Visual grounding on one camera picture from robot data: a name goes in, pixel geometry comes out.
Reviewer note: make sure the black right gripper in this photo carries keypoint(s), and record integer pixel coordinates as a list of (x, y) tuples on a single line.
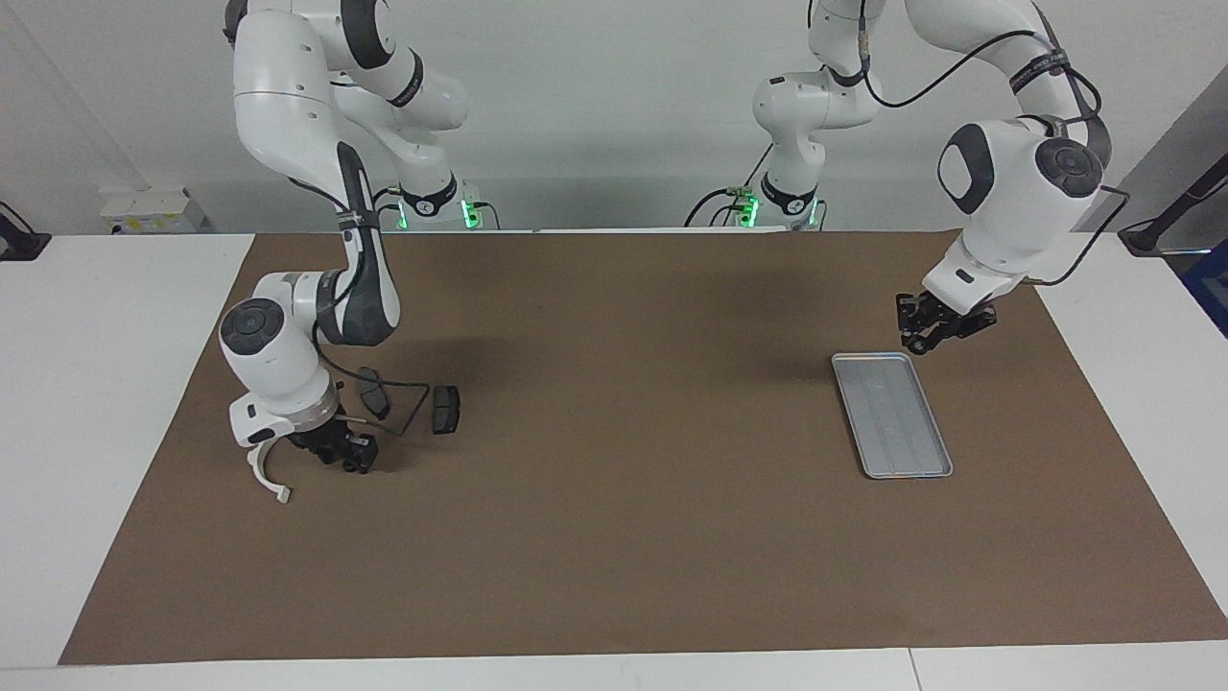
[(331, 440)]

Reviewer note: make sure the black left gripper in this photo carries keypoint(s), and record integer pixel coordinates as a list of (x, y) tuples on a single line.
[(959, 320)]

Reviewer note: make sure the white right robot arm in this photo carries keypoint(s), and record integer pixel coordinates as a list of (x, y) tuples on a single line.
[(273, 365)]

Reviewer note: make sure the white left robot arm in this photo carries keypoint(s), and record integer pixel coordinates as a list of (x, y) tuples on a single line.
[(1017, 192)]

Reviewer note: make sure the silver metal tray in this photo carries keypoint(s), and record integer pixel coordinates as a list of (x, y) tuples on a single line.
[(892, 413)]

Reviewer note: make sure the long dark brake pad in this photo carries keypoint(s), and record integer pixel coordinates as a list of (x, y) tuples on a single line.
[(374, 401)]

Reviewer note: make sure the short dark brake pad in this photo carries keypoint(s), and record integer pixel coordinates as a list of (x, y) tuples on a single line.
[(446, 411)]

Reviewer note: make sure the black angled stand pole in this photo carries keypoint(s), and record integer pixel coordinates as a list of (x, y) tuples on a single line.
[(1151, 235)]

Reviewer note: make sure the brown table mat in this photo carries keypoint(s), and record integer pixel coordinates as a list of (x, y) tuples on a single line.
[(624, 537)]

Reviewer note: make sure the blue object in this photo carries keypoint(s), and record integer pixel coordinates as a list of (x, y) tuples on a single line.
[(1211, 288)]

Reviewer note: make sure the black clamp stand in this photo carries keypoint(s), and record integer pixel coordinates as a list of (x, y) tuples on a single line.
[(21, 245)]

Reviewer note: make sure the white semicircular bracket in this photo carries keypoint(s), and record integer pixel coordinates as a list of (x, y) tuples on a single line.
[(259, 472)]

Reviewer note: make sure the white wall socket box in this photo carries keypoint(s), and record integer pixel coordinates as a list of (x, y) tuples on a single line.
[(153, 209)]

